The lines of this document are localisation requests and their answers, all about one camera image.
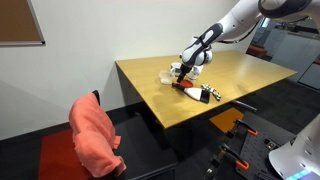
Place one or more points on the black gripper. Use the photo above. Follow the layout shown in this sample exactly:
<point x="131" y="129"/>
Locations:
<point x="183" y="71"/>

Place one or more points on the white black hand brush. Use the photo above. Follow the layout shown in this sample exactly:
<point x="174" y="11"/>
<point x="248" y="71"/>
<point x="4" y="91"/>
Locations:
<point x="195" y="93"/>

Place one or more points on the pile of candies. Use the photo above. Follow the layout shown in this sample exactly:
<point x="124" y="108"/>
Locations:
<point x="211" y="90"/>

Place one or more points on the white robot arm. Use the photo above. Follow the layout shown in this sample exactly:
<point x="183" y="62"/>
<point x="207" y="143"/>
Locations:
<point x="244" y="15"/>

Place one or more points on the red plastic lid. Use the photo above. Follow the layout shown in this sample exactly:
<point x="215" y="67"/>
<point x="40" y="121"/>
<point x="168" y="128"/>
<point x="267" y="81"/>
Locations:
<point x="186" y="83"/>

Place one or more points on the white green ceramic mug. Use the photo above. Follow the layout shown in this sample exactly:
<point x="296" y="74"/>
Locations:
<point x="176" y="68"/>

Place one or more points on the clear plastic container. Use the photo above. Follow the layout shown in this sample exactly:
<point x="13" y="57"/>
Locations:
<point x="166" y="77"/>

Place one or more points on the white bottle black cap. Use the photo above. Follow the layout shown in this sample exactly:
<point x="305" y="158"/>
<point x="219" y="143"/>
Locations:
<point x="195" y="72"/>

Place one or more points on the black chair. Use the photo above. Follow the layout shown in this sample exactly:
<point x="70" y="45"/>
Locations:
<point x="145" y="151"/>

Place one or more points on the black clamp orange tip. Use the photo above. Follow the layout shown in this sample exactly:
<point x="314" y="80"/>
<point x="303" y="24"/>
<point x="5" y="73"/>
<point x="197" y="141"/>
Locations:
<point x="250" y="130"/>

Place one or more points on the black perforated mounting board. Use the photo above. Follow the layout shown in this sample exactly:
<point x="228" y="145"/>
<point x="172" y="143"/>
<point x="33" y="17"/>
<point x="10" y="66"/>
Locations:
<point x="253" y="149"/>

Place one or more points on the salmon pink towel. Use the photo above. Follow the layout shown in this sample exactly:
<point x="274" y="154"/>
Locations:
<point x="95" y="138"/>

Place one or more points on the cork notice board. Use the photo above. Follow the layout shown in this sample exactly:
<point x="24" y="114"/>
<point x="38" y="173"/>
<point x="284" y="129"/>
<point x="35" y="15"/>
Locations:
<point x="19" y="24"/>

